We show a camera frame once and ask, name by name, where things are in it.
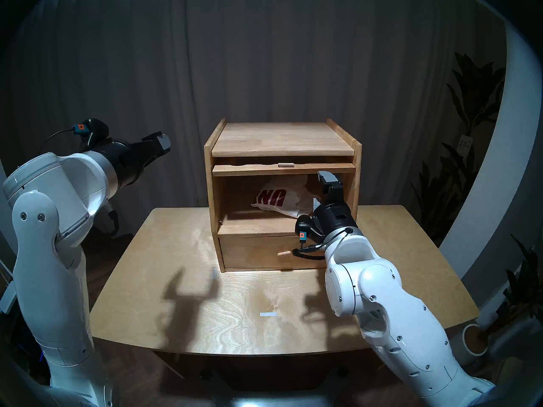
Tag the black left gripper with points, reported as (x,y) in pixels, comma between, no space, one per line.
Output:
(127,158)

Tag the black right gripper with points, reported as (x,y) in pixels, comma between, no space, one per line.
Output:
(337,217)

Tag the white shirt with red print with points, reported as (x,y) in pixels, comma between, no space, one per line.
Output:
(292,198)

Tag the wooden sliding panel with knob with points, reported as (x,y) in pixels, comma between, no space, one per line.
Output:
(246,170)

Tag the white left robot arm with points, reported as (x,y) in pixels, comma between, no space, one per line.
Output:
(46,262)

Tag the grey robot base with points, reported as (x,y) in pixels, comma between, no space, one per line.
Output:
(275,397)

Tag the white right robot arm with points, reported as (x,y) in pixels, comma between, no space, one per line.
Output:
(382,300)

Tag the wooden drawer with knob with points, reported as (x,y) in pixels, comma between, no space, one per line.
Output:
(254,253)

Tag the wooden cabinet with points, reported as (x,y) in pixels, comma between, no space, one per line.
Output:
(280,139)

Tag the grey curtain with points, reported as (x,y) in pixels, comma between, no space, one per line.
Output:
(254,50)

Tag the white paper plant tag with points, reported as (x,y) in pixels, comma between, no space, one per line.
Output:
(465,143)

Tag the tall dark leafy plant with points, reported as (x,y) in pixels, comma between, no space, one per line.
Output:
(475,92)

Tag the white round plant pot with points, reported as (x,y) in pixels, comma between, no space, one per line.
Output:
(475,340)

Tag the white box device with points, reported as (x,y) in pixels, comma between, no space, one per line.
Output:
(6,298)

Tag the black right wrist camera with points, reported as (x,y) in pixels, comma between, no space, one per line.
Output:
(306,226)

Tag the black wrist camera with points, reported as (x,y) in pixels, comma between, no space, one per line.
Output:
(306,226)
(95,128)

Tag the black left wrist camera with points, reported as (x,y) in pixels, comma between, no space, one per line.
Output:
(95,128)

